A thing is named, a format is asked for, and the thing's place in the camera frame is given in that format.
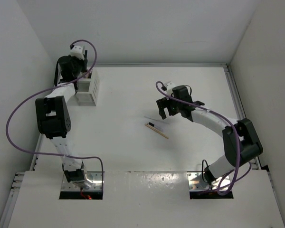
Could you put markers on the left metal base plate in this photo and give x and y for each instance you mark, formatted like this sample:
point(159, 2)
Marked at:
point(93, 183)

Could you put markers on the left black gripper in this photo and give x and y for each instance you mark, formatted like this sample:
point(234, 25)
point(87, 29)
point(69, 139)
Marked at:
point(82, 61)

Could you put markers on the white slotted organizer box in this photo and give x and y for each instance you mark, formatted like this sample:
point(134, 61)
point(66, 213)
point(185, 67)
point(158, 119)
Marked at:
point(88, 89)

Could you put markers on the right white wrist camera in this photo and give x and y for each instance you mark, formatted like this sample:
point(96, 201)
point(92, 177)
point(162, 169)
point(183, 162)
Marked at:
point(169, 86)

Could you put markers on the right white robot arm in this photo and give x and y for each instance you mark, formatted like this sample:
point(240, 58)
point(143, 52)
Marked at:
point(240, 140)

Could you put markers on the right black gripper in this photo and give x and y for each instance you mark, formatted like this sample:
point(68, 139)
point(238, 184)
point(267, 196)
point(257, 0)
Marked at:
point(163, 103)

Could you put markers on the metal base plate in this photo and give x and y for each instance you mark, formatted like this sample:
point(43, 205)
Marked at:
point(197, 184)
point(93, 183)

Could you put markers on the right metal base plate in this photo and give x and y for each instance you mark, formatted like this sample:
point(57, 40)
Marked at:
point(197, 184)

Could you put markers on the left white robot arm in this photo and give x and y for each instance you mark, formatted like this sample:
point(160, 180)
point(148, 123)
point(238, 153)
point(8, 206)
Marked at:
point(53, 117)

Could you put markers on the black white eyeliner pen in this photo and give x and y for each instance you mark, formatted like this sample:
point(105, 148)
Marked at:
point(155, 126)

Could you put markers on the thin clear silver stick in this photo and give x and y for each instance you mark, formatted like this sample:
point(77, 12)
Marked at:
point(157, 120)

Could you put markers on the gold makeup pencil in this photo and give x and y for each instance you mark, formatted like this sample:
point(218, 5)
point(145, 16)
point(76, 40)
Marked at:
point(157, 131)

